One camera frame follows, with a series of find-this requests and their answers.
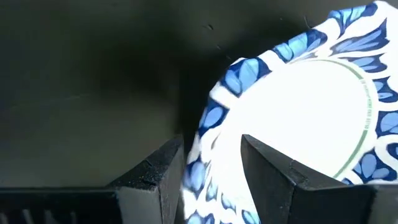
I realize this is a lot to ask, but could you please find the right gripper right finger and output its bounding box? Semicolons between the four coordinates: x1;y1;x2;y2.
241;134;379;224

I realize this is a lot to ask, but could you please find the black table mat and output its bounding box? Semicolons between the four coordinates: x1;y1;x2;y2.
0;0;379;191

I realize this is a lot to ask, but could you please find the blue white paper bowl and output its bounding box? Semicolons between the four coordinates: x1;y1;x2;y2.
182;0;398;224

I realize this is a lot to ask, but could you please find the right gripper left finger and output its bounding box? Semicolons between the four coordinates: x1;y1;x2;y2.
107;135;185;224

